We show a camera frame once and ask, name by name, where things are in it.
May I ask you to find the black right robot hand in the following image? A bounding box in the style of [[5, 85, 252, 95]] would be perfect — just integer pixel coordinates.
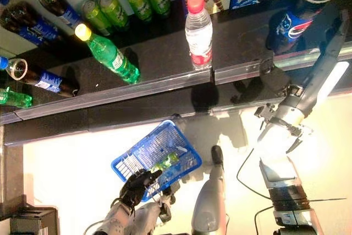
[[258, 6, 350, 116]]

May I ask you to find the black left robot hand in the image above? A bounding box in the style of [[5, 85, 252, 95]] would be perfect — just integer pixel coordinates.
[[118, 169, 163, 208]]

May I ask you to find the blue plastic shopping basket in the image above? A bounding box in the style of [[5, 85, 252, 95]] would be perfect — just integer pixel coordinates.
[[111, 120, 204, 203]]

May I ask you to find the green Sprite bottle yellow cap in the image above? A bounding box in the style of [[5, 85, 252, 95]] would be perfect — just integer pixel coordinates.
[[74, 23, 141, 84], [0, 86, 34, 109]]

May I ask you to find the silver left robot leg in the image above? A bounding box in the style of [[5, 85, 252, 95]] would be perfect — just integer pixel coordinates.
[[134, 185, 177, 235]]

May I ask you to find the silver robot leg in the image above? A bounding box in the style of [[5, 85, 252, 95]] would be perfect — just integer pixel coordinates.
[[191, 145, 229, 235], [134, 185, 177, 235]]

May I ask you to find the black shelf board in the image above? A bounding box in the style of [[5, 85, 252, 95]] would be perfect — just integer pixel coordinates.
[[0, 0, 352, 122], [2, 75, 292, 147]]

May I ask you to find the silver right robot leg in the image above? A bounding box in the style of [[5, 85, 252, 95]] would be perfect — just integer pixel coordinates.
[[191, 145, 229, 235]]

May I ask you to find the black display unit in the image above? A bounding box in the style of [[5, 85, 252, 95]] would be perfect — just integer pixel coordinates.
[[9, 204, 60, 235]]

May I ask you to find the clear water bottle red label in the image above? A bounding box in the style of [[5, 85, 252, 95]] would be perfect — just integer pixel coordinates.
[[184, 0, 214, 71]]

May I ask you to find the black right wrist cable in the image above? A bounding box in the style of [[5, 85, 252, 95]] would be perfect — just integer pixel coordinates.
[[236, 148, 276, 235]]

